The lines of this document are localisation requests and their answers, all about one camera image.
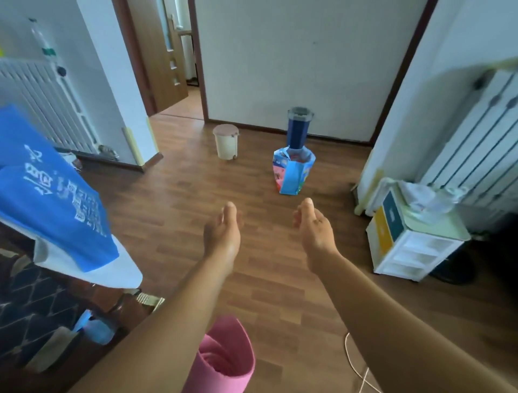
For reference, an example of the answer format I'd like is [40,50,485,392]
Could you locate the light brown wooden door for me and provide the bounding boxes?
[126,0,189,115]

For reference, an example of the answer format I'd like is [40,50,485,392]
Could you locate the white trash can pink lid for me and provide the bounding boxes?
[213,124,240,161]

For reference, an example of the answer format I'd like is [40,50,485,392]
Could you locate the crumpled clear plastic wrap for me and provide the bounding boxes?
[398,181,469,224]

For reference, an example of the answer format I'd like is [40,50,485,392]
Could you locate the black round fan base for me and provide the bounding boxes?
[430,250,478,286]

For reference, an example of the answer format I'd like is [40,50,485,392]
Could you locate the plain white radiator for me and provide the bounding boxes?
[0,56,100,155]

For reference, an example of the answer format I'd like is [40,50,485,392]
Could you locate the white pipe with valve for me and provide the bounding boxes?
[28,18,69,80]

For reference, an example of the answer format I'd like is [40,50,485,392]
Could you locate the light blue printed tote bag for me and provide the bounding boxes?
[272,146,316,197]

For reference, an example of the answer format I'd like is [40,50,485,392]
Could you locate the dark patterned stair carpets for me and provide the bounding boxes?
[0,259,86,365]

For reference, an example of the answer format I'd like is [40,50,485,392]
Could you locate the person's left forearm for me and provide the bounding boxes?
[69,259,232,393]

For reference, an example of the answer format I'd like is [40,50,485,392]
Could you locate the person's right hand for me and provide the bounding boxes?
[292,197,340,274]

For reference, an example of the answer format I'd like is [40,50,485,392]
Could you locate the pink yoga mat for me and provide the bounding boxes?
[182,315,256,393]

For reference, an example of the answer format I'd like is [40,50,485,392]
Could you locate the person's left hand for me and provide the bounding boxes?
[203,201,244,276]

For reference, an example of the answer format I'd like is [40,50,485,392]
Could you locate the white cable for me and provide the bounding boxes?
[344,331,383,393]

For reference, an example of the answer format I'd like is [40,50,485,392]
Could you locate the person's right forearm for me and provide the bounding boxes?
[313,253,518,393]

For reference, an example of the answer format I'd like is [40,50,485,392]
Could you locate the white plastic drawer cabinet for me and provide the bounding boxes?
[365,178,472,283]

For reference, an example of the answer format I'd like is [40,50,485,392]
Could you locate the blue mop bucket grey lid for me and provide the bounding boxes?
[286,106,316,151]

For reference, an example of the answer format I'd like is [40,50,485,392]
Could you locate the white radiator black lines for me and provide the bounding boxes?
[419,66,518,232]

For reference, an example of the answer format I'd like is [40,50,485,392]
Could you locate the blue white canvas bag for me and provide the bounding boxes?
[0,104,144,289]

